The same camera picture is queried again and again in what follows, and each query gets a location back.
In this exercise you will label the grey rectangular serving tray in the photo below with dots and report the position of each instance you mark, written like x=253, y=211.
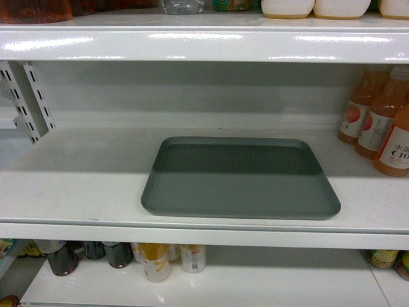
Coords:
x=248, y=178

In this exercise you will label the yellow white drink can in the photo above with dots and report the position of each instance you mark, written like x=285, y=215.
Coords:
x=155, y=259

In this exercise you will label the dark drink bottle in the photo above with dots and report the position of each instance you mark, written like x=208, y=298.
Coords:
x=119, y=254
x=60, y=255
x=93, y=249

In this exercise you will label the white middle shelf board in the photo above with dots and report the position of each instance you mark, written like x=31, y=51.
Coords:
x=86, y=184

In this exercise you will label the white shelf board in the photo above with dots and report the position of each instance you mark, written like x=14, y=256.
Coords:
x=96, y=284
x=148, y=35
x=86, y=184

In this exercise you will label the white upper shelf board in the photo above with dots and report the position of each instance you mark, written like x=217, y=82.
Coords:
x=148, y=35

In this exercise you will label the clear water bottle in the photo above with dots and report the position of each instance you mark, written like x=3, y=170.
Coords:
x=183, y=7

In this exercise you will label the white lower shelf board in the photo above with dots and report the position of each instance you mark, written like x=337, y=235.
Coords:
x=96, y=284

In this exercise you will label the white jar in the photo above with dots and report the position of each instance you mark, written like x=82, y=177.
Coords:
x=340, y=9
x=287, y=9

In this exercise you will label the orange juice bottle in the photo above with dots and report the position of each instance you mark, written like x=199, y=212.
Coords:
x=382, y=112
x=371, y=85

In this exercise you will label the white slotted shelf upright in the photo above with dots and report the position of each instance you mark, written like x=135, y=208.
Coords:
x=46, y=120

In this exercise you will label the orange juice bottle C100 label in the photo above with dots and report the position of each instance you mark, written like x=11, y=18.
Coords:
x=392, y=159

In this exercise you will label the brown snack package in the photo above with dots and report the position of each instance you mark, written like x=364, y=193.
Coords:
x=35, y=12

